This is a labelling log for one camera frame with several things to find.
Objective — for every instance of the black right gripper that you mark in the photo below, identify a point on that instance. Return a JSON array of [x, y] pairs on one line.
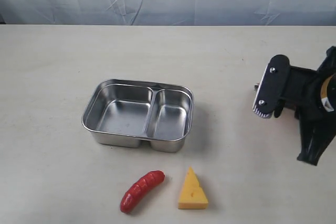
[[317, 115]]

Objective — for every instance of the yellow toy cheese wedge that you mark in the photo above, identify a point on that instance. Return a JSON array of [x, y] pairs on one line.
[[192, 195]]

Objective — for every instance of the red toy sausage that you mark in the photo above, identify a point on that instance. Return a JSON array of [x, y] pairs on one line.
[[140, 189]]

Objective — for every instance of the steel two-compartment lunch box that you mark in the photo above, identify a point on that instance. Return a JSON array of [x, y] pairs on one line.
[[128, 112]]

